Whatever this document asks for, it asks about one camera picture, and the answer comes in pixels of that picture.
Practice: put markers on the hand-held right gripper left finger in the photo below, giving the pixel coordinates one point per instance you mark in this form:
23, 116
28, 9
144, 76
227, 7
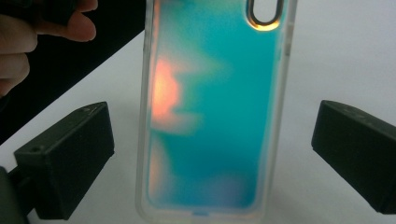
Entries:
62, 165

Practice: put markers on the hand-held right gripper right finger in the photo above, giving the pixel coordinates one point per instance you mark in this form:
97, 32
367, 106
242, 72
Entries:
358, 152

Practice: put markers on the iridescent teal phone case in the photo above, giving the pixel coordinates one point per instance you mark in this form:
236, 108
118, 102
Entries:
218, 109

